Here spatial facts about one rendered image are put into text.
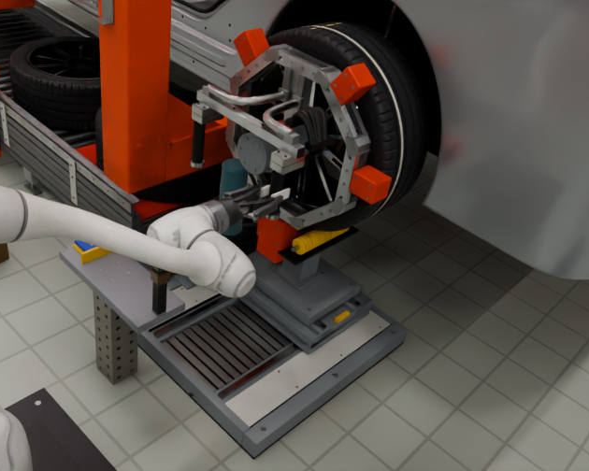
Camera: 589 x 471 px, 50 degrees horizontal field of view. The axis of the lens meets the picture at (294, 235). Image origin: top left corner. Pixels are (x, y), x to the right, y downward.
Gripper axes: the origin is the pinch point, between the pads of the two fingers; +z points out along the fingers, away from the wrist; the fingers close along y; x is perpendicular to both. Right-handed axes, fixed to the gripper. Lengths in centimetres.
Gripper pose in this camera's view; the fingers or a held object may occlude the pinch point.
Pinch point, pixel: (275, 192)
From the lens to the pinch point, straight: 176.0
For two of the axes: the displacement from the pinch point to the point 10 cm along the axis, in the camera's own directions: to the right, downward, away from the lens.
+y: 7.1, 4.9, -5.0
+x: 1.5, -8.1, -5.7
